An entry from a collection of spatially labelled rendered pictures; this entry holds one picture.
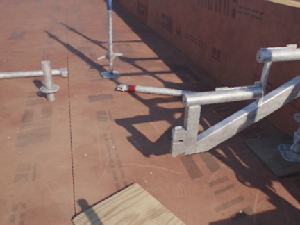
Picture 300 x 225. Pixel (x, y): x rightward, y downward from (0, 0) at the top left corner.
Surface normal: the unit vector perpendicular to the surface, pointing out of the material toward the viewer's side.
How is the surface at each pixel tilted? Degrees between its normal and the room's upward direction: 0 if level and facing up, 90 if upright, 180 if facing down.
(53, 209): 0
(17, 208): 0
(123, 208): 0
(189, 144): 90
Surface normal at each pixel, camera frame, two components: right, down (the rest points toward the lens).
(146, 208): 0.05, -0.87
